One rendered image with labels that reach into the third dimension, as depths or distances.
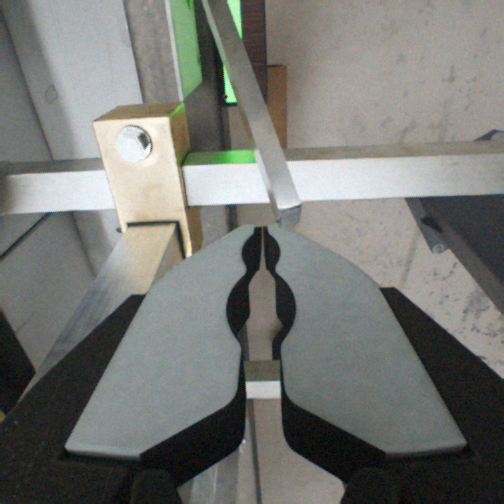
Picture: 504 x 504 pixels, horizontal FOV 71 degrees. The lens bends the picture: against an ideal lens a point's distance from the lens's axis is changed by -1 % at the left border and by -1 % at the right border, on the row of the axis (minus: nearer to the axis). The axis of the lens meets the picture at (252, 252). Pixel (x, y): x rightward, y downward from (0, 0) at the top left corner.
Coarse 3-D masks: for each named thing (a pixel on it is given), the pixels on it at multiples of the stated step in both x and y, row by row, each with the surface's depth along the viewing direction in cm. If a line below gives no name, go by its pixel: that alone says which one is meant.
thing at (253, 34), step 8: (248, 0) 31; (256, 0) 30; (248, 8) 31; (256, 8) 31; (248, 16) 31; (256, 16) 31; (248, 24) 31; (256, 24) 31; (248, 32) 32; (256, 32) 32; (248, 40) 32; (256, 40) 32; (248, 48) 32; (256, 48) 32; (248, 56) 33; (256, 56) 33; (256, 64) 33; (264, 64) 33; (256, 72) 34; (264, 72) 34; (264, 80) 34; (264, 88) 34; (264, 96) 35
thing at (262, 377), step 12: (264, 360) 42; (276, 360) 41; (252, 372) 40; (264, 372) 40; (276, 372) 40; (252, 384) 39; (264, 384) 39; (276, 384) 39; (252, 396) 41; (264, 396) 41; (276, 396) 41
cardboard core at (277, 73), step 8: (280, 64) 95; (272, 72) 89; (280, 72) 90; (272, 80) 90; (280, 80) 91; (272, 88) 92; (280, 88) 92; (272, 96) 93; (280, 96) 93; (272, 104) 94; (280, 104) 94; (272, 112) 95; (280, 112) 95; (272, 120) 96; (280, 120) 96; (280, 128) 97; (280, 136) 99; (280, 144) 100
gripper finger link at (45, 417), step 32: (128, 320) 8; (96, 352) 7; (64, 384) 7; (96, 384) 7; (32, 416) 6; (64, 416) 6; (0, 448) 6; (32, 448) 6; (64, 448) 6; (0, 480) 5; (32, 480) 5; (64, 480) 5; (96, 480) 5; (128, 480) 5
